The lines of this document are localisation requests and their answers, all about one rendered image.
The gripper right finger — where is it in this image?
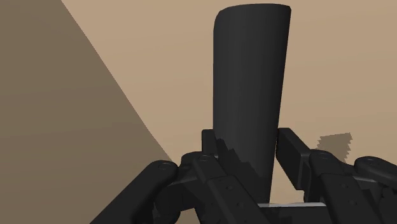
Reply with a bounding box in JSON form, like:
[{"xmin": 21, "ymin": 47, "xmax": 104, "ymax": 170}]
[{"xmin": 275, "ymin": 127, "xmax": 397, "ymax": 224}]

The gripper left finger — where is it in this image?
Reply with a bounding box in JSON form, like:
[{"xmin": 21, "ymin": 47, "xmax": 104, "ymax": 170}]
[{"xmin": 90, "ymin": 129, "xmax": 270, "ymax": 224}]

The black tapered cup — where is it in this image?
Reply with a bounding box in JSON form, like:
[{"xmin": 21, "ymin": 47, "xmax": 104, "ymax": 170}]
[{"xmin": 212, "ymin": 3, "xmax": 292, "ymax": 204}]

